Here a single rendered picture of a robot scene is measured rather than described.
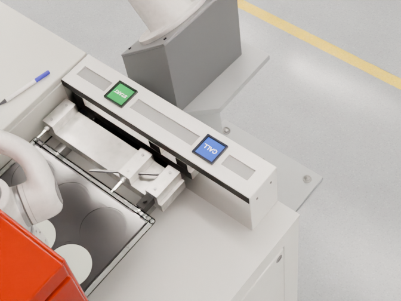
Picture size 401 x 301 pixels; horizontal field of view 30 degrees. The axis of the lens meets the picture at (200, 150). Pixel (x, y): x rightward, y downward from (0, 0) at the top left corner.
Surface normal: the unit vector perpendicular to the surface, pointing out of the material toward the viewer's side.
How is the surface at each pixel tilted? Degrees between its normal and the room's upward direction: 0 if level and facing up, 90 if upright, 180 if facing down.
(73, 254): 0
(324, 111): 0
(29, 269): 0
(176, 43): 90
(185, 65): 90
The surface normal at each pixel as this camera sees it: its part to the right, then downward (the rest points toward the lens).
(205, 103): -0.10, -0.55
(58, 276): 0.77, 0.48
